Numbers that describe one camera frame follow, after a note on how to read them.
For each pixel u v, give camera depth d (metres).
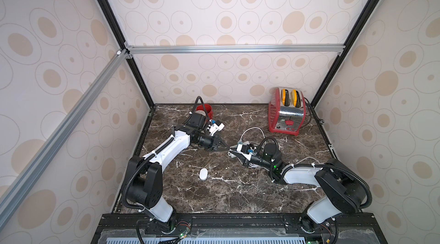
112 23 0.80
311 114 1.15
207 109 1.08
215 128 0.78
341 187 0.45
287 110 0.93
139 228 0.72
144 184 0.44
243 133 1.06
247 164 0.72
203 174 0.88
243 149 0.67
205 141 0.72
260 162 0.71
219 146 0.73
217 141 0.74
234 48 0.92
